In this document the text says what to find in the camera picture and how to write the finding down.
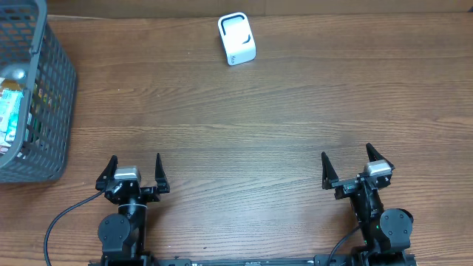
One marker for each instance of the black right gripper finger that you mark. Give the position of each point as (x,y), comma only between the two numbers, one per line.
(374,155)
(329,175)

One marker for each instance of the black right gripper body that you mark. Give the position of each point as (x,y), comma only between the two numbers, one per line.
(346,188)

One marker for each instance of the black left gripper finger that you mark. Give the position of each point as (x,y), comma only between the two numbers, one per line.
(160,177)
(107,174)

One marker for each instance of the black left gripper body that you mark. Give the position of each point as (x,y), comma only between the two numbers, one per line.
(131,191)

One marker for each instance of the yellow oil bottle silver cap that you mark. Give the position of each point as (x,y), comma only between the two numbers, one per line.
(13,78)

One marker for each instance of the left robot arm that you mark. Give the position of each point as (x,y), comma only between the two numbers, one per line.
(123,234)

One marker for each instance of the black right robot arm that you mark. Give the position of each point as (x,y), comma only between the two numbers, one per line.
(386,232)

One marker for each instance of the white barcode scanner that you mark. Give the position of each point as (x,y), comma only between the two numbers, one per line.
(237,38)

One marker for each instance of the teal white box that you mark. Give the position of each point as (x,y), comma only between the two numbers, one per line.
(10,107)

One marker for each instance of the grey plastic mesh basket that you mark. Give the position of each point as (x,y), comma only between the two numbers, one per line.
(39,151)

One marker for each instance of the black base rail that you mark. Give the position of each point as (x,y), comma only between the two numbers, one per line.
(244,262)

